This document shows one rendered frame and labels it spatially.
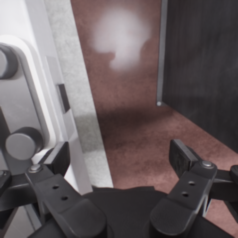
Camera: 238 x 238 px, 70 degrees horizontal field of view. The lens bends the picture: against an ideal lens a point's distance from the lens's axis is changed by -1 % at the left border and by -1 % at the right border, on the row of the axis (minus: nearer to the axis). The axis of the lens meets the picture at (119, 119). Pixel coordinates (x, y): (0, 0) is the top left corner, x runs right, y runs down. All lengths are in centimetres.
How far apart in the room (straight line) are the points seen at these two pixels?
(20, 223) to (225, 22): 57
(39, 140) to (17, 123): 3
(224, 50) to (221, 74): 6
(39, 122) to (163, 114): 97
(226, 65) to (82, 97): 77
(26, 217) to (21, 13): 20
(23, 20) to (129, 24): 87
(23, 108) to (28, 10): 9
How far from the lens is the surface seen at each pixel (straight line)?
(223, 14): 57
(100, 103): 104
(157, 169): 125
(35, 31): 21
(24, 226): 23
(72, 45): 105
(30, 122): 18
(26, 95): 17
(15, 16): 21
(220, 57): 54
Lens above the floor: 102
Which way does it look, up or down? 73 degrees down
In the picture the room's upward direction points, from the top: 174 degrees clockwise
